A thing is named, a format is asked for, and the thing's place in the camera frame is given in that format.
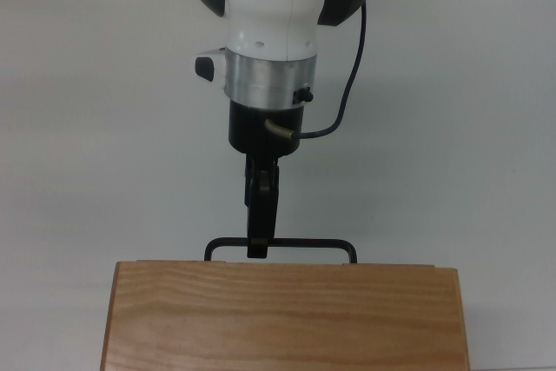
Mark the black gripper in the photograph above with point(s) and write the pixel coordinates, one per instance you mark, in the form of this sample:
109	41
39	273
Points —
252	127

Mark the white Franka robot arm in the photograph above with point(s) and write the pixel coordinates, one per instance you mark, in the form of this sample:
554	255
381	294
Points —
269	6

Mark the wooden cabinet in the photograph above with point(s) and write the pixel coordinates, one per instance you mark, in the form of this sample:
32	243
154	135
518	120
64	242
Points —
282	314

